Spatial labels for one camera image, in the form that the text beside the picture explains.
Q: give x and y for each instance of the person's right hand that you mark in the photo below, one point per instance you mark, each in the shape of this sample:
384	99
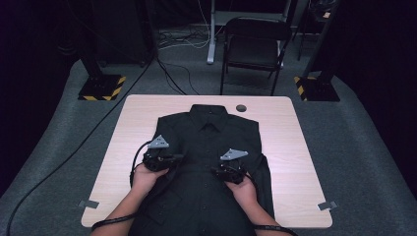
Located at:
244	193

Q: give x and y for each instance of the grey tape piece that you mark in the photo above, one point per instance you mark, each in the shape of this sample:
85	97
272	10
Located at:
327	206
88	204

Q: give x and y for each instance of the person's left hand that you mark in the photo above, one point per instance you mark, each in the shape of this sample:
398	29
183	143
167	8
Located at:
144	182

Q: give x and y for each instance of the white desk frame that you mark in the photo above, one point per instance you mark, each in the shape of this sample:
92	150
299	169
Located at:
212	39

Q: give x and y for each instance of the black button-up shirt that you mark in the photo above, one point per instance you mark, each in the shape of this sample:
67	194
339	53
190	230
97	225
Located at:
206	137

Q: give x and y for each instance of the black folding chair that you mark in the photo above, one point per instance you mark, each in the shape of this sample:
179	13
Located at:
254	50

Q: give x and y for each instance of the black stand with striped base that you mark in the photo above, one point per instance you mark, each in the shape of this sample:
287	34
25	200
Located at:
98	87
319	90

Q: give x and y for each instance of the black cabinet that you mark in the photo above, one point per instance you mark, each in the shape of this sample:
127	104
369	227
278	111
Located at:
121	32

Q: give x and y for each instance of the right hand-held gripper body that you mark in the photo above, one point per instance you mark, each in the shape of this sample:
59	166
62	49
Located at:
233	172

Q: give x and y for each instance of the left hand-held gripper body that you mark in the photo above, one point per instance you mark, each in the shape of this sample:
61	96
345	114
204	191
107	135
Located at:
156	160

